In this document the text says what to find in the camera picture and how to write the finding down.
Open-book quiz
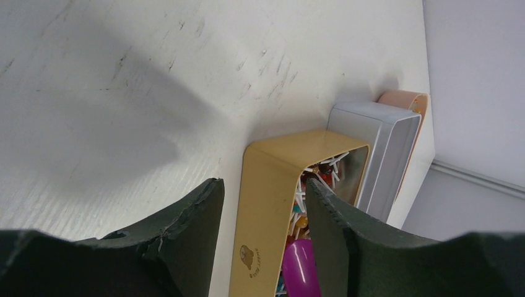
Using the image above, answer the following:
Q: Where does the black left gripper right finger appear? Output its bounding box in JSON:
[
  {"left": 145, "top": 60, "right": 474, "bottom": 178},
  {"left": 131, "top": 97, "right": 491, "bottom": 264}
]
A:
[{"left": 306, "top": 179, "right": 524, "bottom": 296}]

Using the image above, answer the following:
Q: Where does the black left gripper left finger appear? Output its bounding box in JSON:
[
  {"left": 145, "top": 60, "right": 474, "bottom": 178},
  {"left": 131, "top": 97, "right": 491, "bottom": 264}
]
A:
[{"left": 1, "top": 178, "right": 225, "bottom": 296}]

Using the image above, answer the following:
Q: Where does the purple plastic scoop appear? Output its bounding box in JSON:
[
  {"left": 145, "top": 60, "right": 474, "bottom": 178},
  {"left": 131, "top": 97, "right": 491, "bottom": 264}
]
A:
[{"left": 282, "top": 239, "right": 321, "bottom": 297}]

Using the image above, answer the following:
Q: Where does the yellow tin of lollipops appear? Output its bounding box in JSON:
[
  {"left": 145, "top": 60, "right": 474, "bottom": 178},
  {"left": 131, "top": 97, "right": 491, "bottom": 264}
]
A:
[{"left": 229, "top": 129, "right": 370, "bottom": 296}]

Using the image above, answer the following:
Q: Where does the pink tin of gummy candies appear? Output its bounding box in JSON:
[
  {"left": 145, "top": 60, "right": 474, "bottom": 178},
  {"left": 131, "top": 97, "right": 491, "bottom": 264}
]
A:
[{"left": 378, "top": 90, "right": 430, "bottom": 197}]

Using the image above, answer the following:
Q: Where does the aluminium frame post left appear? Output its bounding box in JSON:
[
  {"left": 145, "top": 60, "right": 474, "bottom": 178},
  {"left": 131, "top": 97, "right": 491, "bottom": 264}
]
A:
[{"left": 430, "top": 160, "right": 524, "bottom": 200}]

